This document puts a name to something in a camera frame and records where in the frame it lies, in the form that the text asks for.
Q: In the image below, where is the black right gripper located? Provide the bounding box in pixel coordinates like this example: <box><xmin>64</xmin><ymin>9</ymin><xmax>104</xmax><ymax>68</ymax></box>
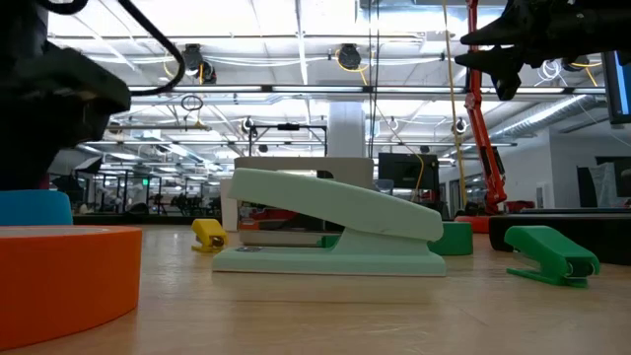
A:
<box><xmin>454</xmin><ymin>0</ymin><xmax>631</xmax><ymax>103</ymax></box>

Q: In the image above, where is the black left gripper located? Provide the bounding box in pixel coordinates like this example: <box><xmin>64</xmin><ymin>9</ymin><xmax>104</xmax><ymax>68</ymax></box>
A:
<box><xmin>0</xmin><ymin>41</ymin><xmax>132</xmax><ymax>191</ymax></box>

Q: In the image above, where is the blue tape roll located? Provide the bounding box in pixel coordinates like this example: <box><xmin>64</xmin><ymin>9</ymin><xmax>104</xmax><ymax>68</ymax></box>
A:
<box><xmin>0</xmin><ymin>189</ymin><xmax>74</xmax><ymax>228</ymax></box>

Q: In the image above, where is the orange tape roll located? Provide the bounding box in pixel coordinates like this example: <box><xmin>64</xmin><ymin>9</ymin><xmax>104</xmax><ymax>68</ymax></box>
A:
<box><xmin>0</xmin><ymin>225</ymin><xmax>144</xmax><ymax>352</ymax></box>

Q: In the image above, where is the yellow mini stapler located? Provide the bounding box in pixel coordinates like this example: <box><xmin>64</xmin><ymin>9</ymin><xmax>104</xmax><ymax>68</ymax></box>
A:
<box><xmin>190</xmin><ymin>218</ymin><xmax>230</xmax><ymax>254</ymax></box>

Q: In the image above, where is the green tape roll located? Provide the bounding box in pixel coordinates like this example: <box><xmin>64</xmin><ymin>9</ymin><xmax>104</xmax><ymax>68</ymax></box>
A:
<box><xmin>427</xmin><ymin>221</ymin><xmax>474</xmax><ymax>257</ymax></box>

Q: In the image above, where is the mint green stapler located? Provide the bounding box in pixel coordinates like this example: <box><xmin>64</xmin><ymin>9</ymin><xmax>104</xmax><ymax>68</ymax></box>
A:
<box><xmin>211</xmin><ymin>167</ymin><xmax>449</xmax><ymax>277</ymax></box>

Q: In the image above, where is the computer monitor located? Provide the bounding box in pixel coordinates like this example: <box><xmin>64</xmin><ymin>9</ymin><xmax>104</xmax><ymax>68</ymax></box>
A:
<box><xmin>601</xmin><ymin>48</ymin><xmax>631</xmax><ymax>125</ymax></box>

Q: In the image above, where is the red storage box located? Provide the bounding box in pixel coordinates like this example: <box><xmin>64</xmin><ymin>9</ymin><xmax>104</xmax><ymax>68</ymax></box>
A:
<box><xmin>505</xmin><ymin>199</ymin><xmax>536</xmax><ymax>214</ymax></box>

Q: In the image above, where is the grey plastic bin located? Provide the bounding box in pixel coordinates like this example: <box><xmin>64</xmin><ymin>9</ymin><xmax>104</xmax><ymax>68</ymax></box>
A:
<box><xmin>234</xmin><ymin>156</ymin><xmax>375</xmax><ymax>248</ymax></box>

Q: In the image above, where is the white plastic bin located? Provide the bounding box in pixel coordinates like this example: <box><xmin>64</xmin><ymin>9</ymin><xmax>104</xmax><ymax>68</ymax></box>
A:
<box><xmin>220</xmin><ymin>177</ymin><xmax>242</xmax><ymax>233</ymax></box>

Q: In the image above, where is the yellow hanging cable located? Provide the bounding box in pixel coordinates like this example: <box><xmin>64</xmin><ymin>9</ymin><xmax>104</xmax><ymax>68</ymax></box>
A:
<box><xmin>442</xmin><ymin>0</ymin><xmax>467</xmax><ymax>208</ymax></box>

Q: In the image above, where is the black aluminium table frame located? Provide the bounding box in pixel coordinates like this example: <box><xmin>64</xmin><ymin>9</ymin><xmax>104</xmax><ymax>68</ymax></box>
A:
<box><xmin>72</xmin><ymin>212</ymin><xmax>457</xmax><ymax>229</ymax></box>

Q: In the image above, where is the black wall screen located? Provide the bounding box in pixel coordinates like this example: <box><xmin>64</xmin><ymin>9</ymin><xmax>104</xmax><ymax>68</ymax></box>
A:
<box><xmin>378</xmin><ymin>152</ymin><xmax>440</xmax><ymax>191</ymax></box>

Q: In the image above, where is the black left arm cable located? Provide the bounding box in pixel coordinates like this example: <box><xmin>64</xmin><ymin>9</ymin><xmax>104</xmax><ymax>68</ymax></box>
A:
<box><xmin>36</xmin><ymin>0</ymin><xmax>187</xmax><ymax>98</ymax></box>

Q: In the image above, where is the black rig frame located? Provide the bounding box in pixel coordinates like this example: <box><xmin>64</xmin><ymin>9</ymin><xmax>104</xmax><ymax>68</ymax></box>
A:
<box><xmin>248</xmin><ymin>122</ymin><xmax>329</xmax><ymax>157</ymax></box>

